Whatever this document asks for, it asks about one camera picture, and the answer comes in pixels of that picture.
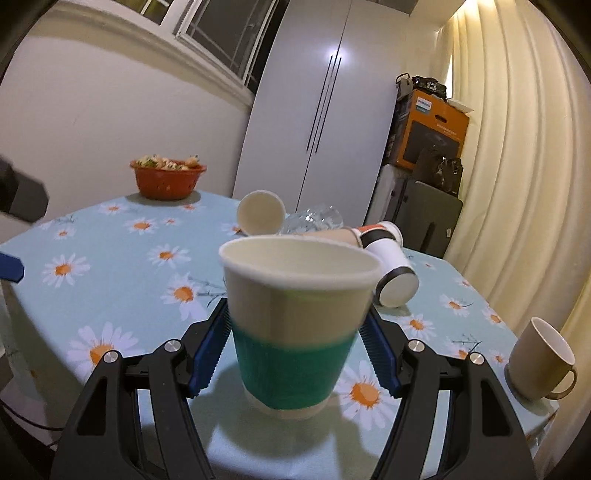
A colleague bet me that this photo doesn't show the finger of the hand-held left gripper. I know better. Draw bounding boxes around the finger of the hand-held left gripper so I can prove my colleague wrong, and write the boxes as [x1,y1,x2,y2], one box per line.
[0,157,49,223]
[0,253,25,283]

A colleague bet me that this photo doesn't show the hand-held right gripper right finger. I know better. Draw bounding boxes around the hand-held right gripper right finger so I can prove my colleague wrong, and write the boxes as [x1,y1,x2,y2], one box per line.
[358,307,539,480]

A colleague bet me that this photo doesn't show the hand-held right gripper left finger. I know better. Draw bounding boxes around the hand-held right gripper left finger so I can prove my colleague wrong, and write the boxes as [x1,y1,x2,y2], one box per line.
[50,298,234,480]

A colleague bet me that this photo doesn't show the green and beige paper cup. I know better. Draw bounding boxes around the green and beige paper cup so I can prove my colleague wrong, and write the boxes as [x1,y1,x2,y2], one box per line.
[218,234,383,421]

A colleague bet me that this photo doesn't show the white paper cup black band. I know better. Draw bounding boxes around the white paper cup black band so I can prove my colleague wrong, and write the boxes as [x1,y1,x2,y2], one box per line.
[364,237,420,309]

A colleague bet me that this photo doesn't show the red black white paper cup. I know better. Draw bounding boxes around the red black white paper cup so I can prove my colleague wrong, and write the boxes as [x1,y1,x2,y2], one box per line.
[358,220,404,252]

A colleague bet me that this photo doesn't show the brown kraft paper cup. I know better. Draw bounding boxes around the brown kraft paper cup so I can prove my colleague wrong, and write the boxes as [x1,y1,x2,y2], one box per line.
[302,227,365,250]

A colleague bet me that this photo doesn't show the plain beige paper cup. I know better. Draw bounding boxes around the plain beige paper cup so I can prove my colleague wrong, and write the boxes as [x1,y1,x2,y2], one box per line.
[237,189,287,237]

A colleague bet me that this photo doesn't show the blue daisy print tablecloth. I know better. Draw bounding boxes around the blue daisy print tablecloth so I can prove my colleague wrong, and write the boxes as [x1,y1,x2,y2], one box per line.
[0,189,561,480]

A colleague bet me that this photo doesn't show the vegetables in basket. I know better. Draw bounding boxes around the vegetables in basket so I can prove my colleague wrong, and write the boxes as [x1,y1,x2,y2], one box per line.
[134,154,202,172]

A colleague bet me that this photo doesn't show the red plastic colander basket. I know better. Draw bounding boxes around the red plastic colander basket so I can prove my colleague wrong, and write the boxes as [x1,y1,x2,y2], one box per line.
[130,158,206,200]

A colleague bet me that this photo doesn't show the beige ceramic mug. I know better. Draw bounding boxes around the beige ceramic mug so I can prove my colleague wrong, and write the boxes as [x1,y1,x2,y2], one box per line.
[507,316,578,401]

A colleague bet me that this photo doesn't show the white suitcase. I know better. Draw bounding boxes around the white suitcase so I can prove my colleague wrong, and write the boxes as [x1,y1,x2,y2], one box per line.
[368,164,399,223]

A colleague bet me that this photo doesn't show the black handbag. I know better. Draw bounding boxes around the black handbag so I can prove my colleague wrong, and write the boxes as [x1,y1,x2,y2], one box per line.
[413,148,464,199]

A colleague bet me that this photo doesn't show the orange cardboard box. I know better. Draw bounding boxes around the orange cardboard box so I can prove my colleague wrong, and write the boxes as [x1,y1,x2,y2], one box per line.
[387,90,471,172]

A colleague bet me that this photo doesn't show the cream curtain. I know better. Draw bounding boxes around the cream curtain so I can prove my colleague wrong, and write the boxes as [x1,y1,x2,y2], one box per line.
[436,0,591,462]

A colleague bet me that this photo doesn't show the white wardrobe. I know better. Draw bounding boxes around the white wardrobe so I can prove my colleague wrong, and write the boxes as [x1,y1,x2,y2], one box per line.
[232,0,413,223]

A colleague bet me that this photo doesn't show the black cable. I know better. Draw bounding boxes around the black cable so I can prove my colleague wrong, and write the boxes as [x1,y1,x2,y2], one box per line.
[0,401,63,433]

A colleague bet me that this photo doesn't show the window with white frame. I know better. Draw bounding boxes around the window with white frame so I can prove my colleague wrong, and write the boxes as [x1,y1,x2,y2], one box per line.
[139,0,280,89]

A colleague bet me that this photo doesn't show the black camera bag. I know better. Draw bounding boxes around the black camera bag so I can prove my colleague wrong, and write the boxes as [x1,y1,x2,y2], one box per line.
[410,75,448,99]

